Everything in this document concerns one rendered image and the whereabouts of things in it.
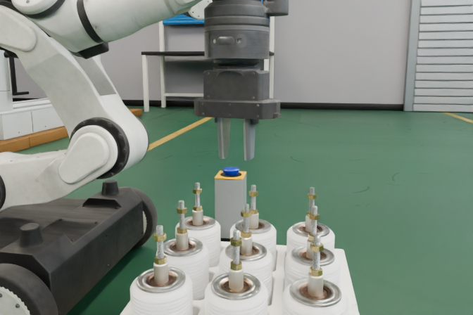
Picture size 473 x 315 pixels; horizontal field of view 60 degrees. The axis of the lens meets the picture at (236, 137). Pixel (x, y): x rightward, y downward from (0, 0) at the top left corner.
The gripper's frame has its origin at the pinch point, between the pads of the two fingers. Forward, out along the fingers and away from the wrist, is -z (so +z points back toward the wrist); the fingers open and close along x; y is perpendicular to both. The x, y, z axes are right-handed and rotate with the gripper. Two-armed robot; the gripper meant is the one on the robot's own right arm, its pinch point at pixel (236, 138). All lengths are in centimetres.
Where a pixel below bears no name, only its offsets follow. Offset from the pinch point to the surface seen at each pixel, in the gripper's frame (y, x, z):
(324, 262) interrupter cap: 11.5, 11.7, -22.6
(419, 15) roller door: 518, 63, 73
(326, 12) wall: 509, -50, 79
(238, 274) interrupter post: -0.9, 0.6, -20.4
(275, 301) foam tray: 9.2, 4.0, -30.0
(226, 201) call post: 35.2, -14.7, -22.5
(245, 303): -3.5, 2.6, -23.1
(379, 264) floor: 67, 22, -48
